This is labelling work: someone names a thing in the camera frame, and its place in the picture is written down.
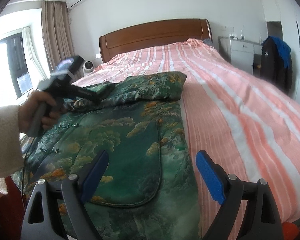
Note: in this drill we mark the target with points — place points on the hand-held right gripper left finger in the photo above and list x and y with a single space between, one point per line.
96 172

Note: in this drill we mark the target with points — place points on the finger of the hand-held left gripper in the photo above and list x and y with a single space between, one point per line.
86 93

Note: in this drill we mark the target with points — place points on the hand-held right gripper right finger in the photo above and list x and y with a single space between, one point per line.
210 177

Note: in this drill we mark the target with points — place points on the green printed padded jacket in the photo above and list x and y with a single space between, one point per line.
130 155

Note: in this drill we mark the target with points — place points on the person's left hand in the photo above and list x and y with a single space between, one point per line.
30 110

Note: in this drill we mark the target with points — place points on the white sheer curtain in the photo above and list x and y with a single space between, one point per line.
35 57

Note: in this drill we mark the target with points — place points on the beige curtain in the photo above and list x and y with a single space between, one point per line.
57 37

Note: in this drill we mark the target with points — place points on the dark framed window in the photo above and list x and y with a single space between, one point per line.
17 65

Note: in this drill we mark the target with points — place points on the bed with pink striped sheet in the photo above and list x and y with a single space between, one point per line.
240 105

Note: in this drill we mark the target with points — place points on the wooden headboard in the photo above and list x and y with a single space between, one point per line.
152 38

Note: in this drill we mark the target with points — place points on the dark red cloth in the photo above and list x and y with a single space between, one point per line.
5 212

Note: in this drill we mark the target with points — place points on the dark hanging jacket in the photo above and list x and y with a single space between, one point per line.
272 67

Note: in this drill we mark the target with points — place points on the white cabinet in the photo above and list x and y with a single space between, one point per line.
241 51

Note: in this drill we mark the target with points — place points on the blue cloth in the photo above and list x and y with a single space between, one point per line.
283 50

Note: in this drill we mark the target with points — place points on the white round camera device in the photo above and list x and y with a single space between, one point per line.
88 66

